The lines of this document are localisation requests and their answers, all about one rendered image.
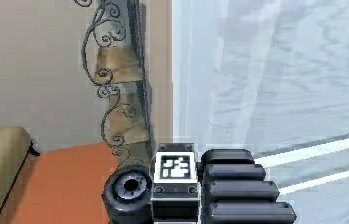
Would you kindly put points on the white sheer curtain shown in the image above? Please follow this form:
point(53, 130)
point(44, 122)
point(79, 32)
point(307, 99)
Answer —
point(268, 73)

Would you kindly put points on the black scrollwork metal shelf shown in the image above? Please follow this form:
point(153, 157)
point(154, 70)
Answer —
point(128, 100)

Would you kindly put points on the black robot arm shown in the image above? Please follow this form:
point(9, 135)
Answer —
point(235, 193)

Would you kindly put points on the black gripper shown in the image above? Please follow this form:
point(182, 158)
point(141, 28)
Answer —
point(128, 193)

